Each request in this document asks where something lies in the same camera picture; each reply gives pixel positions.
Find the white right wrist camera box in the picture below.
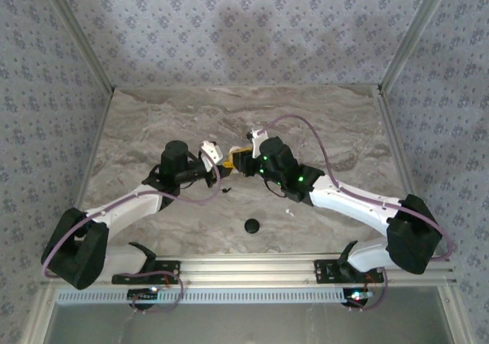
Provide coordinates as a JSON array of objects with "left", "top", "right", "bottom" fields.
[{"left": 246, "top": 128, "right": 269, "bottom": 161}]

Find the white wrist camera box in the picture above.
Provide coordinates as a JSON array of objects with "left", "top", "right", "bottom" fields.
[
  {"left": 198, "top": 140, "right": 225, "bottom": 171},
  {"left": 246, "top": 128, "right": 269, "bottom": 161}
]

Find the white slotted cable duct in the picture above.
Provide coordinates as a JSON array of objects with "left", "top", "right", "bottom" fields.
[{"left": 56, "top": 287, "right": 377, "bottom": 306}]

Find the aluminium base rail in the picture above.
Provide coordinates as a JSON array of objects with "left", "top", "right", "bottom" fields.
[{"left": 41, "top": 255, "right": 458, "bottom": 287}]

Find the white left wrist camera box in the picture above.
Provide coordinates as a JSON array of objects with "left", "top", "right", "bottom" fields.
[{"left": 198, "top": 140, "right": 225, "bottom": 171}]

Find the aluminium corner post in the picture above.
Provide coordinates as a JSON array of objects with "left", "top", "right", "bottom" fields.
[
  {"left": 40, "top": 0, "right": 116, "bottom": 93},
  {"left": 377, "top": 0, "right": 455, "bottom": 93}
]

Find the aluminium table side rail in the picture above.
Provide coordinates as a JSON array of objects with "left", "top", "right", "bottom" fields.
[
  {"left": 74, "top": 86, "right": 116, "bottom": 211},
  {"left": 376, "top": 86, "right": 436, "bottom": 256}
]

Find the black controller board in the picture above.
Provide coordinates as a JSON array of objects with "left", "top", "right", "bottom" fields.
[
  {"left": 127, "top": 287, "right": 161, "bottom": 310},
  {"left": 342, "top": 288, "right": 377, "bottom": 310}
]

